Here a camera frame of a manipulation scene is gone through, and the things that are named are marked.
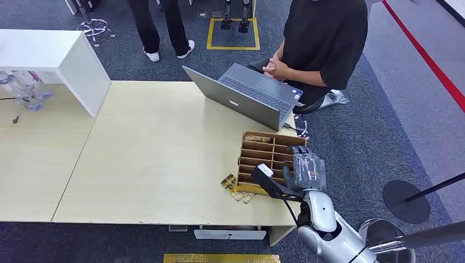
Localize background robot legs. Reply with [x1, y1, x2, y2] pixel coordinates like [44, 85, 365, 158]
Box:
[220, 0, 252, 35]

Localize seated person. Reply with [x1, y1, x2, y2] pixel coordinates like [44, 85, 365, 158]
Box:
[247, 0, 369, 110]

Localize laptop power cable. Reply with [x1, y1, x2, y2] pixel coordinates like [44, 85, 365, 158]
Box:
[283, 115, 310, 141]

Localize cardboard card organizer box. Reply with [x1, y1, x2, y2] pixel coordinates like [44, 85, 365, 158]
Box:
[235, 131, 308, 197]

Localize chrome round stanchion base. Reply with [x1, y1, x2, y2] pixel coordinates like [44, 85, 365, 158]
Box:
[358, 218, 416, 263]

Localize person's hands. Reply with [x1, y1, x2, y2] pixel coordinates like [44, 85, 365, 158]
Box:
[262, 56, 290, 81]

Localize grey laptop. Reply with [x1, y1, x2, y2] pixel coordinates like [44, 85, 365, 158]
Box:
[182, 63, 304, 133]

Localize clear plastic bag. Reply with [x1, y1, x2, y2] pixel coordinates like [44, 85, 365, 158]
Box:
[319, 89, 350, 110]

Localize clear water bottle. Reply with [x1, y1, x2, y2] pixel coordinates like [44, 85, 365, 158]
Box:
[0, 71, 44, 112]
[14, 70, 53, 101]

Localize gold card in organizer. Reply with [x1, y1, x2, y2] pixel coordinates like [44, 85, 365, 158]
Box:
[244, 135, 272, 144]

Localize standing person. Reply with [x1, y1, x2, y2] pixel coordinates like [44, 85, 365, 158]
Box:
[127, 0, 196, 63]

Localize black stanchion pole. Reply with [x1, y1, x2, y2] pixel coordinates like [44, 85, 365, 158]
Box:
[404, 171, 465, 203]

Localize black stool seat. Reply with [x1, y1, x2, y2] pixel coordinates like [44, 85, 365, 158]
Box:
[292, 95, 326, 116]

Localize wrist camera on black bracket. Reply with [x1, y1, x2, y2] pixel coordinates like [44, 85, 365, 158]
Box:
[251, 163, 305, 203]

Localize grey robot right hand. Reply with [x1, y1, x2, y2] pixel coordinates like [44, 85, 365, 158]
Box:
[282, 145, 327, 193]

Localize white desk shelf riser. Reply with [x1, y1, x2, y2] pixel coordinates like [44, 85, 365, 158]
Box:
[0, 28, 112, 118]

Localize white desk drawer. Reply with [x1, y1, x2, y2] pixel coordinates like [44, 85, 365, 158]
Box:
[193, 228, 268, 241]

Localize black round stanchion base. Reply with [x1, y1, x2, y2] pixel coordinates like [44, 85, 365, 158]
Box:
[382, 180, 432, 225]

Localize chrome stanchion pole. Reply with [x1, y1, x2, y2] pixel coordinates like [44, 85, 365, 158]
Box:
[368, 220, 465, 255]

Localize office chair wheel base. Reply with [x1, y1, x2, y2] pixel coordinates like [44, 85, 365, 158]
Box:
[76, 18, 116, 48]

